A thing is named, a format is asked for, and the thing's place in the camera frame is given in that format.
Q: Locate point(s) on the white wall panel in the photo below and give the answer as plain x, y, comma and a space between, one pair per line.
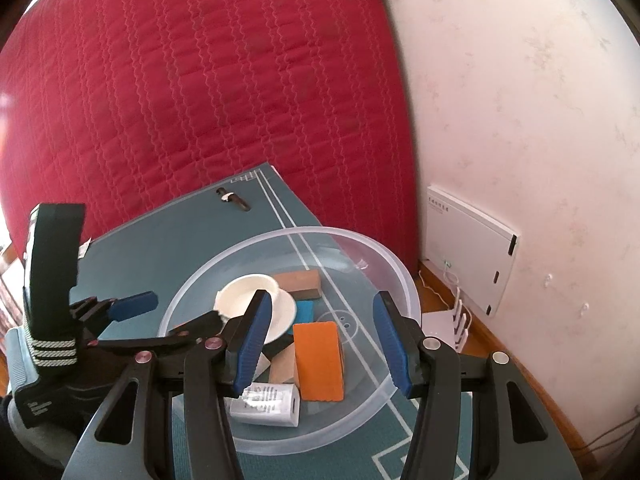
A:
470, 245

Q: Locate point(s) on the brown wooden block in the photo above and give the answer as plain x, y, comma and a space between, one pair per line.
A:
300, 285

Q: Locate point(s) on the clear plastic bowl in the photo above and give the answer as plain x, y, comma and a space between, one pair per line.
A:
360, 405

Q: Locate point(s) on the orange black-striped wedge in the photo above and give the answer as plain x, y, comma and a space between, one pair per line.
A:
317, 360

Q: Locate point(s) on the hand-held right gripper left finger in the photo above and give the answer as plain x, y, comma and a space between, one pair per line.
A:
255, 345

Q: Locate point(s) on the small beige wedge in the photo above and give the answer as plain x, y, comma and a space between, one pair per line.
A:
284, 367

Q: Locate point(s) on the blue wedge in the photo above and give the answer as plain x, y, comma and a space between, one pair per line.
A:
305, 310

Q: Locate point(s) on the white router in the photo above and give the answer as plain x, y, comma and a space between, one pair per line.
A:
437, 325

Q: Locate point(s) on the white charger adapter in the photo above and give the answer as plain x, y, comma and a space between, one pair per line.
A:
270, 405

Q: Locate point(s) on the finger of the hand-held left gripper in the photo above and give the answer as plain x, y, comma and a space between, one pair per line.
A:
170, 332
132, 305

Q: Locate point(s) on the red quilted blanket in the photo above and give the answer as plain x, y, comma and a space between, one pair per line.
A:
200, 85

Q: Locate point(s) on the cream plastic cup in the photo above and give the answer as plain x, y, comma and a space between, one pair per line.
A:
245, 295

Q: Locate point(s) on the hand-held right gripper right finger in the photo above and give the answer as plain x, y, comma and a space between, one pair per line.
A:
392, 345

